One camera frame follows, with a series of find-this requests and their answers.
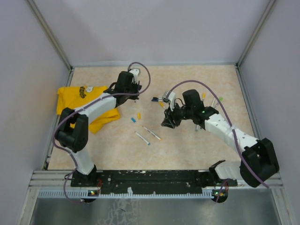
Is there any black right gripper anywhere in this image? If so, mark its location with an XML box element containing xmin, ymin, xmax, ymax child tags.
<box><xmin>161</xmin><ymin>101</ymin><xmax>194</xmax><ymax>128</ymax></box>

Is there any yellow capped clear pen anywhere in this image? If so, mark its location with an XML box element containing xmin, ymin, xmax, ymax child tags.
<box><xmin>159</xmin><ymin>102</ymin><xmax>166</xmax><ymax>109</ymax></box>

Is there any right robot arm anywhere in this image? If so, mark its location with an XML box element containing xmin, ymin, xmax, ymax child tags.
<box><xmin>161</xmin><ymin>90</ymin><xmax>279</xmax><ymax>188</ymax></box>

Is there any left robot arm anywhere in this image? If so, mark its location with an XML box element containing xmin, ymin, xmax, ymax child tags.
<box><xmin>53</xmin><ymin>68</ymin><xmax>142</xmax><ymax>186</ymax></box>

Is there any yellow t-shirt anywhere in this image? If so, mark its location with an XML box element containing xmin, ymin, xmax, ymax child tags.
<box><xmin>56</xmin><ymin>86</ymin><xmax>120</xmax><ymax>134</ymax></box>

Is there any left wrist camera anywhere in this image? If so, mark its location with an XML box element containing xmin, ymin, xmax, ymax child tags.
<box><xmin>129</xmin><ymin>68</ymin><xmax>141</xmax><ymax>78</ymax></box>

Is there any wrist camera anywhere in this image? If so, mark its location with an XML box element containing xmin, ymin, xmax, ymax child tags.
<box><xmin>162</xmin><ymin>91</ymin><xmax>176</xmax><ymax>112</ymax></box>
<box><xmin>129</xmin><ymin>68</ymin><xmax>141</xmax><ymax>78</ymax></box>

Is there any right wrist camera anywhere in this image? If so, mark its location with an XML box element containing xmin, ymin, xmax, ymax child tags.
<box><xmin>162</xmin><ymin>91</ymin><xmax>176</xmax><ymax>112</ymax></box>

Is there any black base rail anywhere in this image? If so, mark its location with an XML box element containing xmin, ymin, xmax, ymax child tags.
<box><xmin>71</xmin><ymin>170</ymin><xmax>224</xmax><ymax>195</ymax></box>

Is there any right corner aluminium post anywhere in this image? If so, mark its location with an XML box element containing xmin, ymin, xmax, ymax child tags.
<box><xmin>236</xmin><ymin>0</ymin><xmax>276</xmax><ymax>68</ymax></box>

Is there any corner aluminium post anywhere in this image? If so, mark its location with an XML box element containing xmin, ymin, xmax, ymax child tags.
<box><xmin>236</xmin><ymin>0</ymin><xmax>276</xmax><ymax>68</ymax></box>
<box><xmin>26</xmin><ymin>0</ymin><xmax>73</xmax><ymax>70</ymax></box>

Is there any left corner aluminium post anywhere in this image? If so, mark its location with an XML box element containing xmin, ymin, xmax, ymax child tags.
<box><xmin>26</xmin><ymin>0</ymin><xmax>73</xmax><ymax>70</ymax></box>

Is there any white cable duct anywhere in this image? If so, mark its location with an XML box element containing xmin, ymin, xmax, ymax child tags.
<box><xmin>37</xmin><ymin>189</ymin><xmax>221</xmax><ymax>199</ymax></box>

